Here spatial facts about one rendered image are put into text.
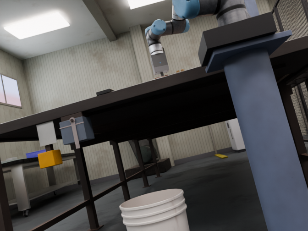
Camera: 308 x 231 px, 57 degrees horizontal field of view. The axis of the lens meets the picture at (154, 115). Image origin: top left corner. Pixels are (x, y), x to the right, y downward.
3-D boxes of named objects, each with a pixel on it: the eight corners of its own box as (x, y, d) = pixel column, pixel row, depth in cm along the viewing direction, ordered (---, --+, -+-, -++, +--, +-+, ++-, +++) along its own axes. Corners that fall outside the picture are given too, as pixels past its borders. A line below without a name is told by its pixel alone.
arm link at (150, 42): (145, 25, 159) (142, 32, 167) (150, 43, 158) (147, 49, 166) (158, 24, 161) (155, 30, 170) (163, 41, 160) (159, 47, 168)
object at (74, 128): (87, 145, 141) (80, 111, 143) (63, 152, 144) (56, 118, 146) (96, 145, 152) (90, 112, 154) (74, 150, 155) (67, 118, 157)
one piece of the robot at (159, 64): (162, 51, 170) (169, 77, 168) (148, 54, 169) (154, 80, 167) (164, 45, 160) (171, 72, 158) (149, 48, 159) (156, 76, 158)
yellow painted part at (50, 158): (55, 165, 146) (46, 121, 148) (40, 168, 147) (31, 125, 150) (63, 163, 153) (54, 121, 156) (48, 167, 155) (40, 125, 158)
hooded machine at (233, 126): (259, 145, 691) (244, 93, 705) (266, 146, 633) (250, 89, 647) (232, 152, 695) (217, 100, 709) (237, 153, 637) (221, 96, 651)
